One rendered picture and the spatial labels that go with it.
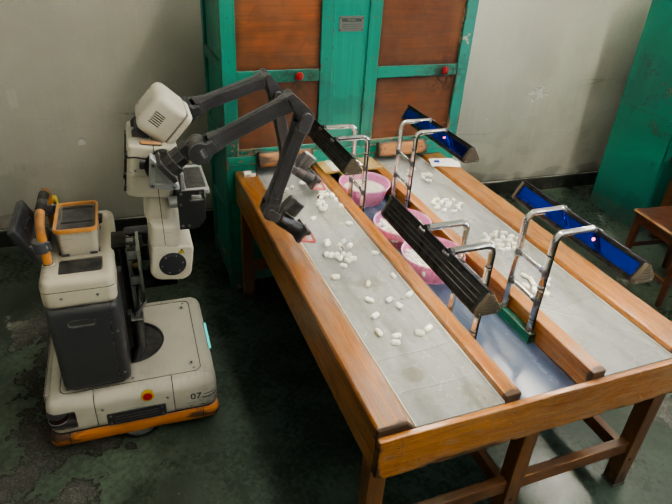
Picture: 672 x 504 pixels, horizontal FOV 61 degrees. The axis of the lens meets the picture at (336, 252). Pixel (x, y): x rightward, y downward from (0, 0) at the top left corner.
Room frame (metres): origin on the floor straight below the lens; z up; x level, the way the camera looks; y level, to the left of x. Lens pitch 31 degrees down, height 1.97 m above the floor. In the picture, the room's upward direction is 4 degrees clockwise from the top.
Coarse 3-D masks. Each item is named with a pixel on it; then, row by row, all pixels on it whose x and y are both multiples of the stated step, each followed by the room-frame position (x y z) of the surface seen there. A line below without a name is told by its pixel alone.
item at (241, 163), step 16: (208, 128) 3.22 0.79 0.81; (432, 144) 3.20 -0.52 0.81; (224, 160) 2.80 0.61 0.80; (240, 160) 2.76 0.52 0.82; (256, 160) 2.80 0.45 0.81; (320, 160) 2.93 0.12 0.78; (384, 160) 3.09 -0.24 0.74; (224, 176) 2.82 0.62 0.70; (224, 192) 2.92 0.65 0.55; (224, 208) 2.88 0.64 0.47; (224, 224) 2.97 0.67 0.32; (224, 240) 2.99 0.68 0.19; (240, 240) 2.79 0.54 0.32; (224, 256) 2.94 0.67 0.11; (240, 256) 2.79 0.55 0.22; (256, 256) 2.82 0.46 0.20; (240, 272) 2.78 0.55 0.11; (256, 272) 2.82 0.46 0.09
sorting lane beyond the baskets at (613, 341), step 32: (416, 160) 3.12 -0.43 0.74; (416, 192) 2.68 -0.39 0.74; (448, 192) 2.71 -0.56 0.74; (480, 224) 2.37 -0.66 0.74; (512, 256) 2.10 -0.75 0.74; (544, 256) 2.12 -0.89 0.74; (576, 288) 1.88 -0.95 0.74; (576, 320) 1.67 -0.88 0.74; (608, 320) 1.69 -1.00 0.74; (608, 352) 1.50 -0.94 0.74; (640, 352) 1.51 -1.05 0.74
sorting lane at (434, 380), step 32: (288, 192) 2.58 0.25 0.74; (320, 224) 2.27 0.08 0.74; (352, 224) 2.29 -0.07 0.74; (320, 256) 2.00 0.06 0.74; (352, 288) 1.78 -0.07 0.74; (384, 288) 1.80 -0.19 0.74; (352, 320) 1.59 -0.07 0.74; (384, 320) 1.60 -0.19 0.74; (416, 320) 1.61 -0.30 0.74; (384, 352) 1.43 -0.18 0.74; (416, 352) 1.44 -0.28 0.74; (448, 352) 1.45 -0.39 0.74; (416, 384) 1.29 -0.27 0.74; (448, 384) 1.30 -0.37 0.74; (480, 384) 1.31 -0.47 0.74; (416, 416) 1.16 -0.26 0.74; (448, 416) 1.17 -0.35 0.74
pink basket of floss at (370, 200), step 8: (344, 176) 2.78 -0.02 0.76; (360, 176) 2.83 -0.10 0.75; (368, 176) 2.83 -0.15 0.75; (376, 176) 2.81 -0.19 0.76; (384, 184) 2.76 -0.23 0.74; (360, 192) 2.58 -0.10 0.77; (368, 192) 2.58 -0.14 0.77; (376, 192) 2.59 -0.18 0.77; (384, 192) 2.64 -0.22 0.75; (368, 200) 2.60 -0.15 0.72; (376, 200) 2.62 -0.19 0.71
